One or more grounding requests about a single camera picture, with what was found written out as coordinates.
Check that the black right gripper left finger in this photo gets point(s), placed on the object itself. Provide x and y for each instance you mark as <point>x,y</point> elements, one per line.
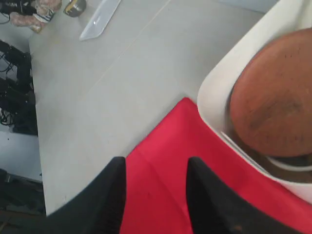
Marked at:
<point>98,208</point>

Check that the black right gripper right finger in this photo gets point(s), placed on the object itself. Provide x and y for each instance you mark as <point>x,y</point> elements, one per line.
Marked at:
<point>214,208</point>

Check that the red tablecloth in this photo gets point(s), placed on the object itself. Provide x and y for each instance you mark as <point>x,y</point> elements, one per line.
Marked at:
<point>156,178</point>

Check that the round wooden plate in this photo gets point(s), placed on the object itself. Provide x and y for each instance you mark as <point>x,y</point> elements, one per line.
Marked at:
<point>271,101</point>

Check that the cream plastic storage bin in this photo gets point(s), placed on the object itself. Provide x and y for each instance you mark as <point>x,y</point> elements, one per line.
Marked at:
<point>213,96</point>

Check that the black equipment rack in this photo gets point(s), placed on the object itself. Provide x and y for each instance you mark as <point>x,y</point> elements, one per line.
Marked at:
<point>17,97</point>

